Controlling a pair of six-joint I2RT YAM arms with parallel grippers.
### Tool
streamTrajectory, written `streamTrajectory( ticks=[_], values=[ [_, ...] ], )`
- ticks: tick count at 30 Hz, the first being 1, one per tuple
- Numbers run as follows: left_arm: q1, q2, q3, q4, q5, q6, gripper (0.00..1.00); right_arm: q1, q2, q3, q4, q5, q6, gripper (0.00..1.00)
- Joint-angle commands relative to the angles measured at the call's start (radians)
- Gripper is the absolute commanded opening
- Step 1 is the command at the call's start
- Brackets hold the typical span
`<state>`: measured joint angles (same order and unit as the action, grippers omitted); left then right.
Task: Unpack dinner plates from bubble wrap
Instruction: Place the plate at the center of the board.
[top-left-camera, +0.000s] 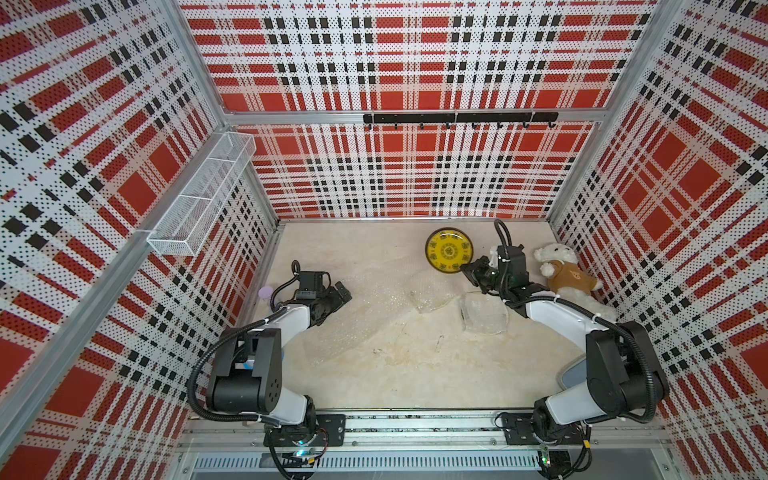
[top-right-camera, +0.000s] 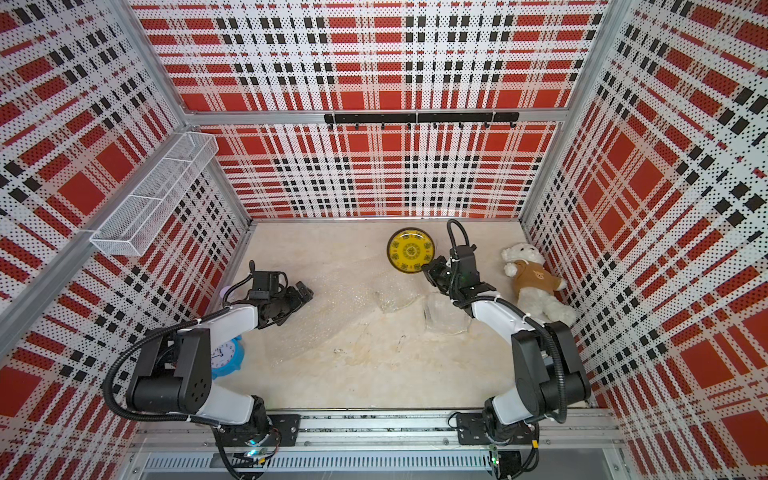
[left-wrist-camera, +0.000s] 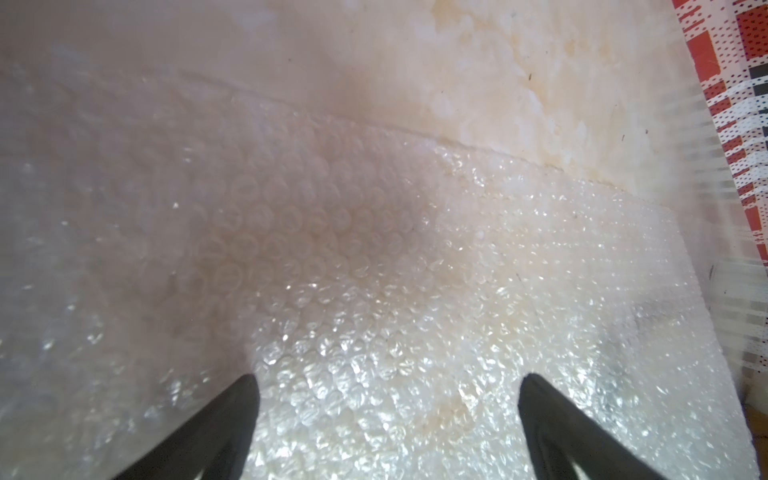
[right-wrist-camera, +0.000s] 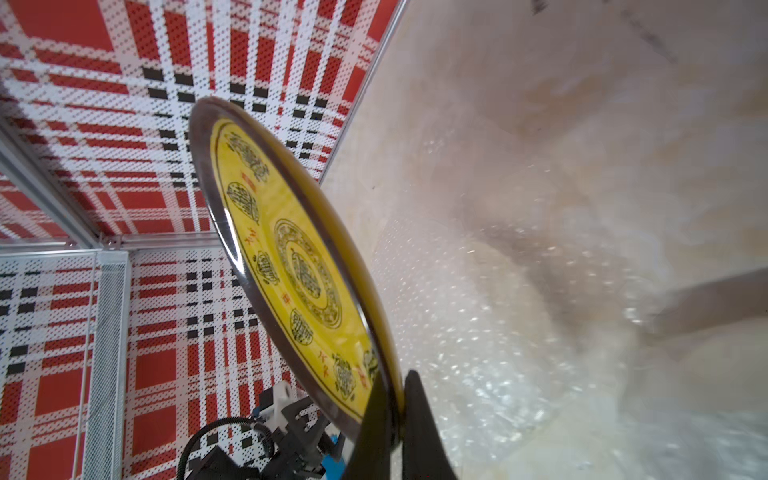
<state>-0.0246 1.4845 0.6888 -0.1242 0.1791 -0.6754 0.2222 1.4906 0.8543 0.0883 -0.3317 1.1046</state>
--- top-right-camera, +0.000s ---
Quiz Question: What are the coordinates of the yellow patterned dinner plate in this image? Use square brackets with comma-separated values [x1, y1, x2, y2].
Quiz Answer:
[386, 227, 435, 274]

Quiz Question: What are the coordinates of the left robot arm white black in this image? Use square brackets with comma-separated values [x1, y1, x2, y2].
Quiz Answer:
[101, 282, 314, 445]

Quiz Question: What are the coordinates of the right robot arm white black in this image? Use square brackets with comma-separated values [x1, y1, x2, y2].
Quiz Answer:
[422, 219, 591, 444]

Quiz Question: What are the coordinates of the blue alarm clock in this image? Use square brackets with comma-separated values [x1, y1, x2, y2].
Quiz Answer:
[211, 336, 245, 379]

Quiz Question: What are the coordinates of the white teddy bear brown shirt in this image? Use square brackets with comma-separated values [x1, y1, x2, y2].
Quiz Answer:
[501, 243, 577, 327]

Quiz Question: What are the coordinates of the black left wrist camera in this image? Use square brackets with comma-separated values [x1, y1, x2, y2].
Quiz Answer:
[249, 271, 289, 298]

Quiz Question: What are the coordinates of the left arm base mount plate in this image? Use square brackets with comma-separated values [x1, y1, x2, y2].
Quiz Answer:
[214, 414, 301, 448]

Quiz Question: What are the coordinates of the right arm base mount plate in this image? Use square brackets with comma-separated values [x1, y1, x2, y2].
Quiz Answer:
[449, 411, 538, 446]

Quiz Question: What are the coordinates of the white wire mesh shelf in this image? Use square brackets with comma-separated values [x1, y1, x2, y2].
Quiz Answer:
[90, 132, 218, 257]

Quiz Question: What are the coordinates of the black wall hook rail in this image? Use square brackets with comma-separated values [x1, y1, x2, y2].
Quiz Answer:
[323, 111, 521, 128]

